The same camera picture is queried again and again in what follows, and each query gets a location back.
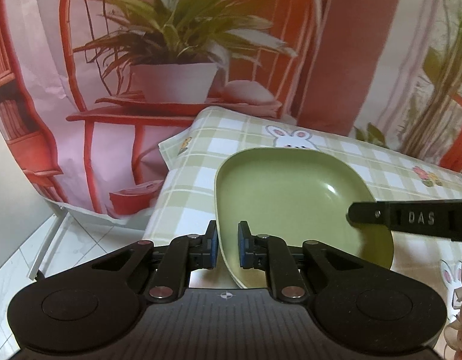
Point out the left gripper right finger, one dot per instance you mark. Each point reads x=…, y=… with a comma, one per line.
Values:
x=280, y=263

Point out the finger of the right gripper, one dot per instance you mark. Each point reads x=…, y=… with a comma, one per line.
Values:
x=372, y=213

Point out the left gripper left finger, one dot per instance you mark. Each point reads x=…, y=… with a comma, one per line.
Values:
x=174, y=263

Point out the green square plate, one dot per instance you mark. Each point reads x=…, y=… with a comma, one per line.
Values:
x=297, y=195

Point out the checkered bunny tablecloth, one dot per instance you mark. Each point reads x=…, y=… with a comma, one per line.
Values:
x=186, y=203

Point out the printed room backdrop cloth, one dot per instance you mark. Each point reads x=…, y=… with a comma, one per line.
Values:
x=89, y=88

